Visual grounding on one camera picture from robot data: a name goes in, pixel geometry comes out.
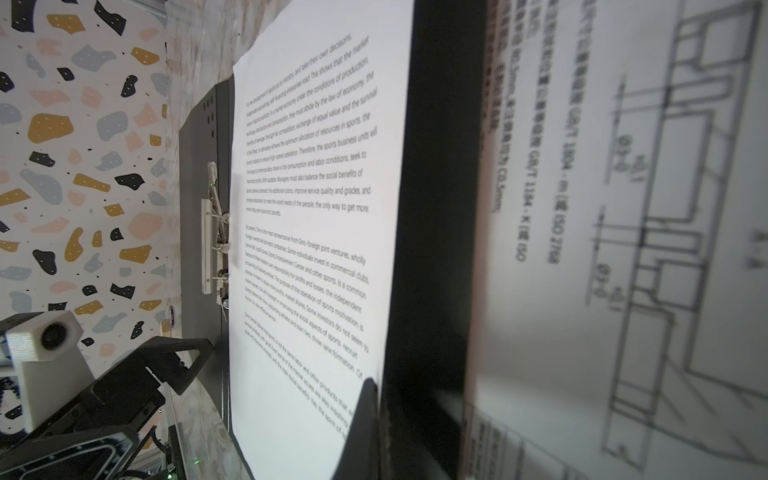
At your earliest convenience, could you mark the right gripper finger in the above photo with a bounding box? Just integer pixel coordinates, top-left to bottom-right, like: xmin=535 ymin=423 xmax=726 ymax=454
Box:
xmin=332 ymin=378 xmax=380 ymax=480

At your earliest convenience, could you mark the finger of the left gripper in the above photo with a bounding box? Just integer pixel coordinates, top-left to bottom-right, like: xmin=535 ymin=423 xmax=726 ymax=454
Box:
xmin=119 ymin=337 xmax=214 ymax=396

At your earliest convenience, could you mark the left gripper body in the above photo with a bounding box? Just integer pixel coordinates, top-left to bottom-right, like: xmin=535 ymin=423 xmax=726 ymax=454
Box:
xmin=1 ymin=377 xmax=174 ymax=479

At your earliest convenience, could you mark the paper with technical drawings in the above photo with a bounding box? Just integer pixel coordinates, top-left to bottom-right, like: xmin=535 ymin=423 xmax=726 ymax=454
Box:
xmin=458 ymin=1 xmax=767 ymax=479

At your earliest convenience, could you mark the paper with printed text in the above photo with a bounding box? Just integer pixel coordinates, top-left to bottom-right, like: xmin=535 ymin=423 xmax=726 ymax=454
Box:
xmin=228 ymin=1 xmax=414 ymax=479

